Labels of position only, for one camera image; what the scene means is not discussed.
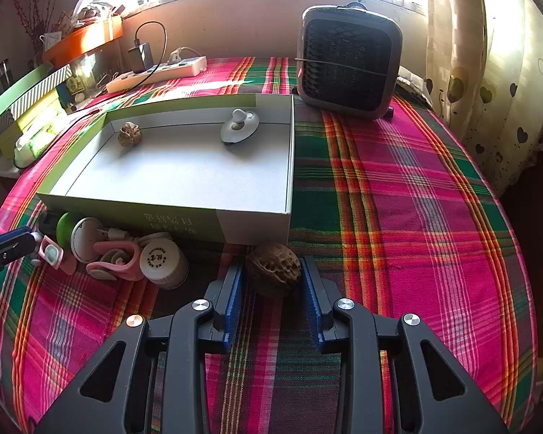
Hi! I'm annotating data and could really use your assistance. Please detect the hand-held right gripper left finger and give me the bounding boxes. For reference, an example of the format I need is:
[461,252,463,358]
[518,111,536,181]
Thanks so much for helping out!
[34,258,245,434]

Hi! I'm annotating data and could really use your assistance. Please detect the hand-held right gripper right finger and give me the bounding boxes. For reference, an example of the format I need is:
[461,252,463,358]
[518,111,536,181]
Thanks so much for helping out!
[299,255,510,434]

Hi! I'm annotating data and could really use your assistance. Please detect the small black object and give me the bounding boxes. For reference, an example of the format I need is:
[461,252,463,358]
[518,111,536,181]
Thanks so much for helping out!
[37,210,64,236]

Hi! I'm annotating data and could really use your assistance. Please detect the small pink and white object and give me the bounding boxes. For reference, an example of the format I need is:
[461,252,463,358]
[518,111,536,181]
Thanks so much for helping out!
[40,235,75,274]

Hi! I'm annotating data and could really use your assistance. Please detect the large brown walnut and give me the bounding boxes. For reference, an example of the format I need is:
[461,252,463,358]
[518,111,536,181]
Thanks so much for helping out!
[247,243,303,299]

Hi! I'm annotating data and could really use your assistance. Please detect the white round disc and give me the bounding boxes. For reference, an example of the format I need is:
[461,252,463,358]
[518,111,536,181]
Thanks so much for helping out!
[70,217,105,264]

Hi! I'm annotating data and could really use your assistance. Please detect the white bottle cap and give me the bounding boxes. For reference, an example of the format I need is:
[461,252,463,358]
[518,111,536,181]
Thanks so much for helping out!
[139,239,190,290]

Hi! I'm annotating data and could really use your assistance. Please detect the pink clip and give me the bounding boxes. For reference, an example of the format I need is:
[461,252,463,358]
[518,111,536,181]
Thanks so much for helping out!
[86,237,152,281]

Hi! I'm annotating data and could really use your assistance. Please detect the white and green cardboard box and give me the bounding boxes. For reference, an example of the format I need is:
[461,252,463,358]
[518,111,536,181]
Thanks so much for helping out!
[36,94,296,246]

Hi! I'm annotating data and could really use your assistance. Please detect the green round object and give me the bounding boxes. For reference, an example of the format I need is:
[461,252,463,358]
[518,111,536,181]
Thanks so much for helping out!
[56,212,80,249]

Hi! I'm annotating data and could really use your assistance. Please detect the green tissue pack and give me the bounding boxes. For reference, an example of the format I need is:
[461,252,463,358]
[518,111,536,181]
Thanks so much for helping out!
[13,115,80,168]

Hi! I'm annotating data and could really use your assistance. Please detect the yellow-green box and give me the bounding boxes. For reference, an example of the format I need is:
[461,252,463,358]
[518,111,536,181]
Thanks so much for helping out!
[16,88,68,134]

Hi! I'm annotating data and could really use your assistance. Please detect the green striped box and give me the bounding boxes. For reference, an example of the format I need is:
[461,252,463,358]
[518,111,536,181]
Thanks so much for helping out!
[0,63,73,123]

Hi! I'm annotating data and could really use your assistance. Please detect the plaid cloth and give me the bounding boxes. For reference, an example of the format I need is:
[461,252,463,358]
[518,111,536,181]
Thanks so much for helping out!
[0,56,539,434]

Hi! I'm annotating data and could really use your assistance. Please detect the small brown walnut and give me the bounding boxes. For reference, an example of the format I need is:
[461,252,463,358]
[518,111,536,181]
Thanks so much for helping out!
[118,121,143,148]

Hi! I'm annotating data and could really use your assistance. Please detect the grey round knob lid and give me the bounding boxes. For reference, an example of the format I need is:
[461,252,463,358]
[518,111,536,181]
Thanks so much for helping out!
[220,107,260,146]

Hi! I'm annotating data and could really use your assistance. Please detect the orange box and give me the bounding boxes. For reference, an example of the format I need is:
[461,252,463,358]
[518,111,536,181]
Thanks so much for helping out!
[42,14,124,68]

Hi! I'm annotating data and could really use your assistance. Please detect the dried red branches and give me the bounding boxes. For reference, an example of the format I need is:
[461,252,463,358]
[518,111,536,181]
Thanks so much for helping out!
[11,0,73,55]

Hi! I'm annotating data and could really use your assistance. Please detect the black charger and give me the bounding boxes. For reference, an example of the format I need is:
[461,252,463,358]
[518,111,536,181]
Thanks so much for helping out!
[127,43,155,74]

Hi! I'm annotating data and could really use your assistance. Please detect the white power strip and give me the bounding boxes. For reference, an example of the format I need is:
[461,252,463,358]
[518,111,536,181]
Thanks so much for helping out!
[106,55,208,94]

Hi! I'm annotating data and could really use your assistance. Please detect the white plug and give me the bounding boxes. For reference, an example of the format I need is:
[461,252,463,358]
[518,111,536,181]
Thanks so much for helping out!
[167,46,201,65]

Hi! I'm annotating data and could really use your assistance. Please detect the grey space heater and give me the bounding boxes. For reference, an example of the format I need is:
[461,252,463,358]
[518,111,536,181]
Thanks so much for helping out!
[295,4,401,120]

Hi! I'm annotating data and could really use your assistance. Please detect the heart print curtain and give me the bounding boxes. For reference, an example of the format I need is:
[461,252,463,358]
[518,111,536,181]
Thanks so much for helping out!
[425,0,543,195]

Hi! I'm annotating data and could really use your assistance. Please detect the black charger cable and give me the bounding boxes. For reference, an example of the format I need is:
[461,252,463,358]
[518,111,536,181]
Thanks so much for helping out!
[135,22,169,86]

